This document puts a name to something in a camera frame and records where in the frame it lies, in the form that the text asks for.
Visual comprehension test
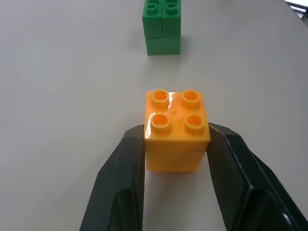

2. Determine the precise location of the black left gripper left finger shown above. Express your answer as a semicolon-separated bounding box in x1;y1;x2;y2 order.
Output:
79;124;146;231

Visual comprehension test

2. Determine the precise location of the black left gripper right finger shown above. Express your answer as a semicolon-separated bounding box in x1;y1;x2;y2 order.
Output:
206;122;308;231

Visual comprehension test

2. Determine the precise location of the orange studded building block cube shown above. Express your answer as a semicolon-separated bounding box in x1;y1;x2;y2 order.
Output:
143;89;211;173

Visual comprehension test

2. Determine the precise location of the green studded building block cube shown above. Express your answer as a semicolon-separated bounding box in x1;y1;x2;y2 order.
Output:
141;0;182;56

